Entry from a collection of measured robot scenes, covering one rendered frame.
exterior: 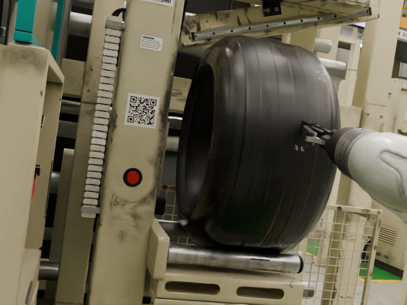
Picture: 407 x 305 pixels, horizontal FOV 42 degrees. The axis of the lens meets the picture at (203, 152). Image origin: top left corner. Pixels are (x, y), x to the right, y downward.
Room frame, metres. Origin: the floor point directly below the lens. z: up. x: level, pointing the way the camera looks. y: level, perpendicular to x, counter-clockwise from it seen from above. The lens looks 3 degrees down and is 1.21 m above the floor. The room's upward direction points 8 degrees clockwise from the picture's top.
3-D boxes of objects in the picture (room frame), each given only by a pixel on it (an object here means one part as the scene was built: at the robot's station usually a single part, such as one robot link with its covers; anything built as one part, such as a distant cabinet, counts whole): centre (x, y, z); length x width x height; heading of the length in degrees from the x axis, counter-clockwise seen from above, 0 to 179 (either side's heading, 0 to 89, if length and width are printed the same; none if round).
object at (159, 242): (1.36, 0.10, 0.90); 0.40 x 0.03 x 0.10; 13
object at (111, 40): (1.28, 0.25, 1.19); 0.05 x 0.04 x 0.48; 13
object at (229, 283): (1.27, -0.10, 0.84); 0.36 x 0.09 x 0.06; 103
